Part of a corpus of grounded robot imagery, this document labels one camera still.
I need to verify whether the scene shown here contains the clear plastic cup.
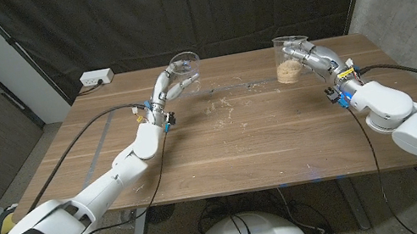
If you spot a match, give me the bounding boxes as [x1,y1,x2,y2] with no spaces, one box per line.
[270,31,316,86]
[166,49,207,98]

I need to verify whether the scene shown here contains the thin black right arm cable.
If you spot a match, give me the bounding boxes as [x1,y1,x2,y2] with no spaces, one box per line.
[347,99,417,234]

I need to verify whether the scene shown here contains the black backdrop curtain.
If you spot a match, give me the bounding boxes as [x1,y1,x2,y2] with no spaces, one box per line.
[0,0,389,116]

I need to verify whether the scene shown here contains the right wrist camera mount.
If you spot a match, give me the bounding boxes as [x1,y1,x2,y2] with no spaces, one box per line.
[323,82,354,112]

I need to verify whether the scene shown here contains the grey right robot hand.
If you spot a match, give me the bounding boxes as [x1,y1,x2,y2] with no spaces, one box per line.
[280,29,364,106]

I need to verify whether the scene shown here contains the brown sugar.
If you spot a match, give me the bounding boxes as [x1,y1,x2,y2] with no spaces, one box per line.
[274,58,305,86]

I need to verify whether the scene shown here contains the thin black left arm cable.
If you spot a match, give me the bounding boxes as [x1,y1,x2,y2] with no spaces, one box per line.
[45,131,186,234]

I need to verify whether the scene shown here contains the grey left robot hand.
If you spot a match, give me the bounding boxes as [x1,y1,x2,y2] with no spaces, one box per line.
[137,58,208,128]

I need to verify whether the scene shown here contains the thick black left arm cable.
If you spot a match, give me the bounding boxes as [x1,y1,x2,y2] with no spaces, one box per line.
[11,100,162,214]

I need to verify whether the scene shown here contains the yellow black object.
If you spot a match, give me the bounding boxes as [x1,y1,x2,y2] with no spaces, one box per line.
[0,205,24,234]

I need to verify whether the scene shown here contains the black power strip cord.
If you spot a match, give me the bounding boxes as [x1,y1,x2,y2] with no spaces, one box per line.
[76,79,106,97]

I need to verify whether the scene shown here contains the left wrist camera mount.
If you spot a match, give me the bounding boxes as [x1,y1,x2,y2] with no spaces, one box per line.
[159,109,179,133]

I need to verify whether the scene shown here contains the white power strip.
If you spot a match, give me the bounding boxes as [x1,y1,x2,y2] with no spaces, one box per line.
[79,67,116,88]

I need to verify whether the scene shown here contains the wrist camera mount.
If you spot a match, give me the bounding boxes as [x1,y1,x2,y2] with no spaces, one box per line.
[323,82,354,112]
[159,109,179,133]

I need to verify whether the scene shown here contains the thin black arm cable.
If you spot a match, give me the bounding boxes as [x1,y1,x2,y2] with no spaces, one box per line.
[347,99,417,234]
[45,131,186,234]

